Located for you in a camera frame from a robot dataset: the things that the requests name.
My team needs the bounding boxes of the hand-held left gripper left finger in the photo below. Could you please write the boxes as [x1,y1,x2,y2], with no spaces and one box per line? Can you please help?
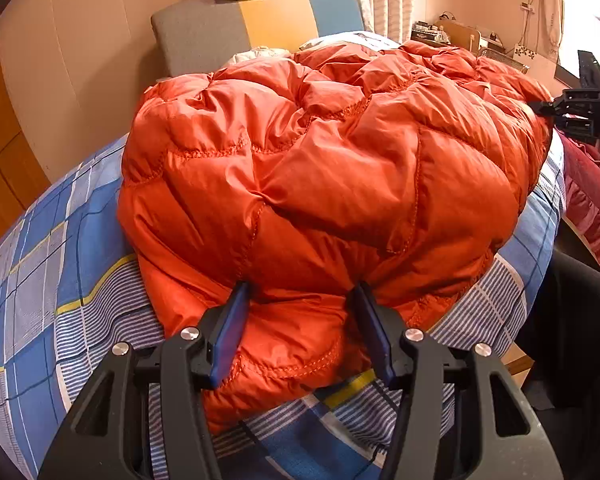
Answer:
[37,280,254,480]

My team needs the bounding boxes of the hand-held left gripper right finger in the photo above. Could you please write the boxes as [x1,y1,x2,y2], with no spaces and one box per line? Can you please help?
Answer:
[347,280,564,480]

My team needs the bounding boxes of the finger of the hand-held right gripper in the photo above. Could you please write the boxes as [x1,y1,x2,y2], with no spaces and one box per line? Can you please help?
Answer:
[527,88,600,118]
[577,50,600,101]

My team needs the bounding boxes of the orange quilted down jacket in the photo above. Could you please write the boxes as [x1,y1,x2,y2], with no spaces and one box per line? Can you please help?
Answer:
[117,41,556,437]

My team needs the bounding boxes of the white board with leaf print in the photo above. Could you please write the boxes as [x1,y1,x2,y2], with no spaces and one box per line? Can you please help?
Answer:
[512,42,562,79]

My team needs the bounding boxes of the pink ruffled bed cover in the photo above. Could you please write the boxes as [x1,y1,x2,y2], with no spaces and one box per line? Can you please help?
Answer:
[554,127,600,274]

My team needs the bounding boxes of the bed with blue plaid sheet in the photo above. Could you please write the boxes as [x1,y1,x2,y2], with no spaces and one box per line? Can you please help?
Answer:
[0,130,567,480]

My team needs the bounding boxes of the person's dark pants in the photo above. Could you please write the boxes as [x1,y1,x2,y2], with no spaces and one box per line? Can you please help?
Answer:
[517,249,600,412]

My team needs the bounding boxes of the white printed pillow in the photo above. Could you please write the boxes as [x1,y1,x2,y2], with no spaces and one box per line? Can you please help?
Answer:
[349,31,407,54]

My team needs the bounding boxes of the beige quilted garment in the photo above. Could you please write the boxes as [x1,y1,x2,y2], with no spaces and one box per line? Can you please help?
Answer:
[227,45,294,66]

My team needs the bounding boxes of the wooden wardrobe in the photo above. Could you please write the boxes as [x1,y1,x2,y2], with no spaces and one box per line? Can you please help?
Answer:
[0,30,52,262]

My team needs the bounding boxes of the grey yellow blue padded headboard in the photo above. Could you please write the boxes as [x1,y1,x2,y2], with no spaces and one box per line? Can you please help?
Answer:
[150,0,366,79]

